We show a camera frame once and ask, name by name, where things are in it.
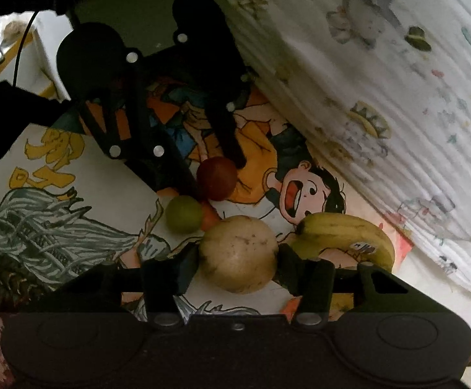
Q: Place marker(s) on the red apple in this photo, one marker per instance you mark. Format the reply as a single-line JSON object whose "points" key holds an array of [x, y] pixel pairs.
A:
{"points": [[217, 178]]}

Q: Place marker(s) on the yellow and white box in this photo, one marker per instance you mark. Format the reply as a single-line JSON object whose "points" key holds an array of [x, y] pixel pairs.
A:
{"points": [[4, 69]]}

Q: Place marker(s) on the cartoon printed mat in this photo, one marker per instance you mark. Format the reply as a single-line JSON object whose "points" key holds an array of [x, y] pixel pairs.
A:
{"points": [[77, 178]]}

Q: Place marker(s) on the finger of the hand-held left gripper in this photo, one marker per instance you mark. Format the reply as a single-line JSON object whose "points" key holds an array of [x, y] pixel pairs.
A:
{"points": [[229, 137], [170, 174]]}

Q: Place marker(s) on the dark cloth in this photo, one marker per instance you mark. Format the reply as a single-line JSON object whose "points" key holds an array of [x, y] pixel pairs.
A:
{"points": [[12, 129]]}

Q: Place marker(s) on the yellow banana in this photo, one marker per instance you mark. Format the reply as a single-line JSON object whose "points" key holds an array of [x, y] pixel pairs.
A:
{"points": [[340, 231]]}

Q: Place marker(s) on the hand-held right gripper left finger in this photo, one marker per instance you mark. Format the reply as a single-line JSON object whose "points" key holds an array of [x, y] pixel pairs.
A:
{"points": [[188, 266]]}

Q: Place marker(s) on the pale yellow pear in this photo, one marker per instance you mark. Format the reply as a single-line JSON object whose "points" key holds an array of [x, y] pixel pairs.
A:
{"points": [[238, 253]]}

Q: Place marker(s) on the green lime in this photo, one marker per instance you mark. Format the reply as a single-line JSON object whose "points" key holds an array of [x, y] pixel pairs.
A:
{"points": [[184, 214]]}

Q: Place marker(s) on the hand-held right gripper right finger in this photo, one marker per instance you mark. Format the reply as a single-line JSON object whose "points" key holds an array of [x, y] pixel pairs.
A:
{"points": [[286, 267]]}

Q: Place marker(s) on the white cartoon printed blanket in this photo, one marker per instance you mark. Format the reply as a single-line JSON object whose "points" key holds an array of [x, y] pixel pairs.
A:
{"points": [[381, 89]]}

